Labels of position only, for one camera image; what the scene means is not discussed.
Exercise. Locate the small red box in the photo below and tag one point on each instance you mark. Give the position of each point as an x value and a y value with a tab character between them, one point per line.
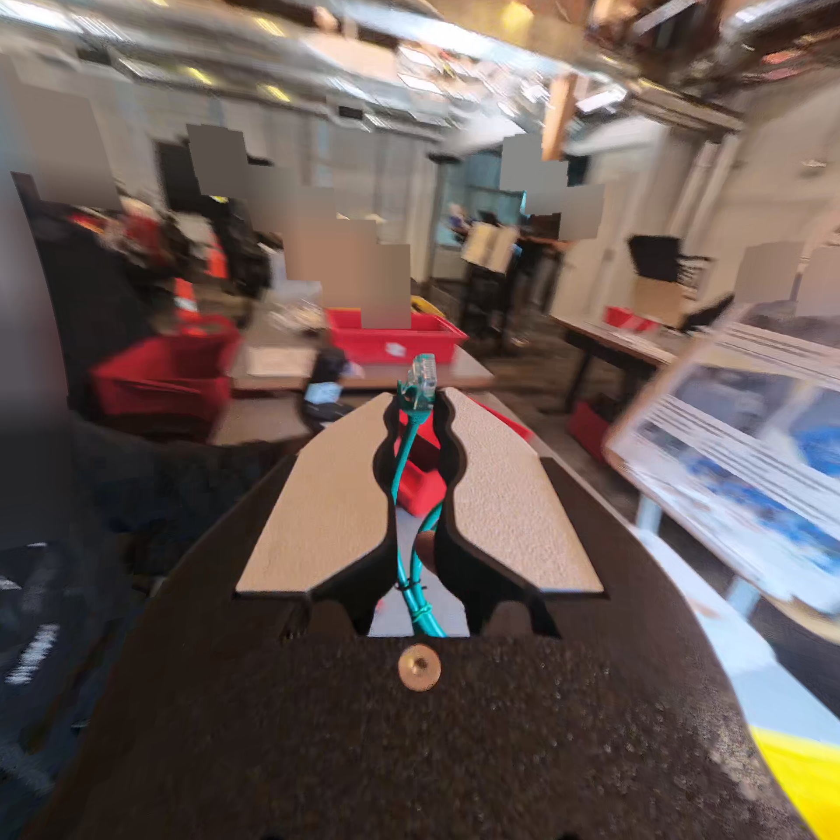
627	318

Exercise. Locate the yellow plastic bin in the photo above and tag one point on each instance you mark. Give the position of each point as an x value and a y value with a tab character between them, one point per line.
807	781

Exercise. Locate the printed instruction sheet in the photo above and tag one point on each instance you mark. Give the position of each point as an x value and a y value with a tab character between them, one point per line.
741	459

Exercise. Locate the brown and black cardboard panel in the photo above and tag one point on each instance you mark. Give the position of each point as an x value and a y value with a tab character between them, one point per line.
659	275

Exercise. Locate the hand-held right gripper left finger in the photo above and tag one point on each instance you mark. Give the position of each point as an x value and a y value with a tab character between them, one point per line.
328	518

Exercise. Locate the white document stand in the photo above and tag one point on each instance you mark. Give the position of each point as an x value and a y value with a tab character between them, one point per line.
649	515

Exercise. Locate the large red tote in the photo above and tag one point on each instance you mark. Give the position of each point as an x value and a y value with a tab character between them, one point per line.
394	341

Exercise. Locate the red plastic bin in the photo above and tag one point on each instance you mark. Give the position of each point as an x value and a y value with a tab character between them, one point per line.
420	485

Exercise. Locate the long wooden table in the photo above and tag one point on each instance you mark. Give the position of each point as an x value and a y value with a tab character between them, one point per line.
617	344

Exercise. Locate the grey work table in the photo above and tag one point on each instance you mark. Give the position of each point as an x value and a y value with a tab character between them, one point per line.
367	374

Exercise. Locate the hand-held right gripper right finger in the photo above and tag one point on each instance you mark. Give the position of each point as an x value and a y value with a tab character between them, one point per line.
518	518

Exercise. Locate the red storage crate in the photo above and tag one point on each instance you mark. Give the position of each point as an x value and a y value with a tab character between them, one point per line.
164	380

